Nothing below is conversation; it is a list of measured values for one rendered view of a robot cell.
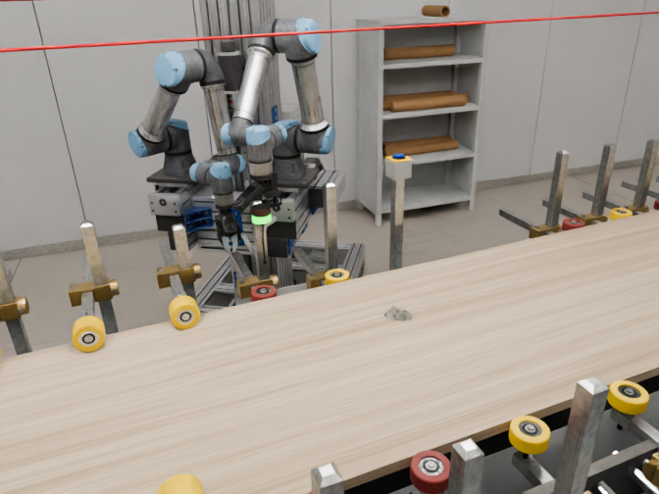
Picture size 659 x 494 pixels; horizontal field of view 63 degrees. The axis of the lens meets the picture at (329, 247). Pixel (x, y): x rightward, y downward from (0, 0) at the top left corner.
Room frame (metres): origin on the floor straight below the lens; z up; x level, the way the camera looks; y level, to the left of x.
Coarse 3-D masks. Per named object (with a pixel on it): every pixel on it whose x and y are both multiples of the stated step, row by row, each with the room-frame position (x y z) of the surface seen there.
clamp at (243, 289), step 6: (252, 276) 1.61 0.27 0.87; (270, 276) 1.61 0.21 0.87; (276, 276) 1.61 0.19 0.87; (246, 282) 1.57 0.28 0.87; (252, 282) 1.57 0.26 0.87; (258, 282) 1.57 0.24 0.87; (264, 282) 1.58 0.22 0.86; (270, 282) 1.59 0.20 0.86; (276, 282) 1.60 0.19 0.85; (240, 288) 1.55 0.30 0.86; (246, 288) 1.56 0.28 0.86; (276, 288) 1.60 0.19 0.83; (240, 294) 1.55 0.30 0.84; (246, 294) 1.56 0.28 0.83
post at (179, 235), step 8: (176, 224) 1.51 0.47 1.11; (176, 232) 1.49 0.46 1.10; (184, 232) 1.50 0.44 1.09; (176, 240) 1.49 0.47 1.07; (184, 240) 1.50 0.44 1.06; (176, 248) 1.51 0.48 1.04; (184, 248) 1.50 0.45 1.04; (184, 256) 1.50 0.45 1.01; (184, 264) 1.50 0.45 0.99; (184, 288) 1.49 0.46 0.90; (192, 288) 1.50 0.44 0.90; (192, 296) 1.50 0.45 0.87
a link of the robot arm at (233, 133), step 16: (256, 32) 2.03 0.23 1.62; (256, 48) 1.99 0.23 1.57; (272, 48) 2.02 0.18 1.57; (256, 64) 1.96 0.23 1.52; (256, 80) 1.93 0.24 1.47; (240, 96) 1.90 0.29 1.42; (256, 96) 1.91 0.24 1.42; (240, 112) 1.85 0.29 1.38; (224, 128) 1.83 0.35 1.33; (240, 128) 1.81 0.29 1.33; (240, 144) 1.81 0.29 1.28
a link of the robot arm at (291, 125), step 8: (288, 120) 2.24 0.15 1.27; (296, 120) 2.20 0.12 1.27; (288, 128) 2.15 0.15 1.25; (296, 128) 2.15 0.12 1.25; (288, 136) 2.14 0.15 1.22; (296, 136) 2.13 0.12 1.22; (288, 144) 2.14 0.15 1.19; (296, 144) 2.13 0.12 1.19; (280, 152) 2.15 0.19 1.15; (288, 152) 2.15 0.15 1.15; (296, 152) 2.16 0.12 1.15
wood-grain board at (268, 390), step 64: (512, 256) 1.65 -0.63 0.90; (576, 256) 1.63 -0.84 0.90; (640, 256) 1.62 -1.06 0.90; (256, 320) 1.30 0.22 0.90; (320, 320) 1.29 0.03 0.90; (384, 320) 1.28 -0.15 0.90; (448, 320) 1.27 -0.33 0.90; (512, 320) 1.26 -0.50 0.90; (576, 320) 1.25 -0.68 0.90; (640, 320) 1.24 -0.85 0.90; (0, 384) 1.05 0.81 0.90; (64, 384) 1.04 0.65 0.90; (128, 384) 1.03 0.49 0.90; (192, 384) 1.02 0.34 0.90; (256, 384) 1.02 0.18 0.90; (320, 384) 1.01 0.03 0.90; (384, 384) 1.00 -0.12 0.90; (448, 384) 0.99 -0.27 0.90; (512, 384) 0.99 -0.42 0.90; (576, 384) 0.98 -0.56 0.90; (0, 448) 0.84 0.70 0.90; (64, 448) 0.83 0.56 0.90; (128, 448) 0.83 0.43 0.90; (192, 448) 0.82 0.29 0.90; (256, 448) 0.82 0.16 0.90; (320, 448) 0.81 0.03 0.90; (384, 448) 0.81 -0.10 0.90; (448, 448) 0.82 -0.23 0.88
